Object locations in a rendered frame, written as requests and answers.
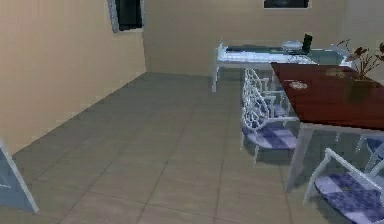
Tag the white chair with checked cushion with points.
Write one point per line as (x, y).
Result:
(350, 190)
(263, 123)
(266, 90)
(372, 146)

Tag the white glass-top table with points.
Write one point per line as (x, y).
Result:
(253, 56)

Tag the pale flat plate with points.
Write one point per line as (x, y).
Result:
(298, 85)

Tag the pale bowl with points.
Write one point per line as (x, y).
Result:
(291, 44)

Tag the black bottle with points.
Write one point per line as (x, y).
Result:
(307, 42)

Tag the red-brown dining table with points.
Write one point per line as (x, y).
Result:
(333, 96)

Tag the dark red house plant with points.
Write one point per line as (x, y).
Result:
(363, 66)

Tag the dark wall window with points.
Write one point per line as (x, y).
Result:
(286, 3)
(128, 14)

